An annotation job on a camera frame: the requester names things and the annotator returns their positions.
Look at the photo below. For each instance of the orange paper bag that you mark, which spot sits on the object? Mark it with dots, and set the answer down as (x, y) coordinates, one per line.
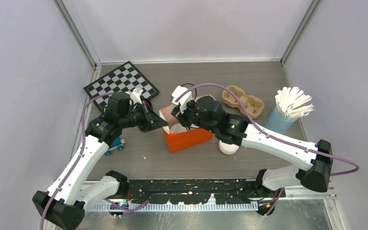
(176, 142)

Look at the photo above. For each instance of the cardboard cup carrier tray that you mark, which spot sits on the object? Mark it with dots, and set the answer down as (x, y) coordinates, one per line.
(252, 104)

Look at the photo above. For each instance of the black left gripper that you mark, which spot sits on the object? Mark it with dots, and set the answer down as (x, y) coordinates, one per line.
(152, 120)

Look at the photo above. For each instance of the blue cup holder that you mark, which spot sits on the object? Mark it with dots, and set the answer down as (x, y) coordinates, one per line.
(277, 122)

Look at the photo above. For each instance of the black white chessboard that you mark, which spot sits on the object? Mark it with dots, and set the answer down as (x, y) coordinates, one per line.
(124, 78)

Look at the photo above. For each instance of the white lid stack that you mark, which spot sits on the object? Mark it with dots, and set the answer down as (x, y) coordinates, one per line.
(228, 149)

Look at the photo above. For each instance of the white plastic cup lid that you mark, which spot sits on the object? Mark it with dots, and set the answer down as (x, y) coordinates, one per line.
(178, 128)

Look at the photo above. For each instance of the blue red toy car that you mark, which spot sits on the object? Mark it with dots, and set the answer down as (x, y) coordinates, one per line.
(118, 144)

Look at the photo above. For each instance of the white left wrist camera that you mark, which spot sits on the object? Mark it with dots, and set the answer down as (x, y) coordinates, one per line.
(135, 96)

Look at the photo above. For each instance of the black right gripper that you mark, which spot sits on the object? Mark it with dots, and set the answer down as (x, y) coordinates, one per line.
(181, 117)

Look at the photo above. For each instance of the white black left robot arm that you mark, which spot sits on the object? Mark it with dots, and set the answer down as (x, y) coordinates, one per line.
(64, 204)

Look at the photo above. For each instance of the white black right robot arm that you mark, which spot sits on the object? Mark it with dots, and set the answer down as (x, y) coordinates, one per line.
(310, 166)

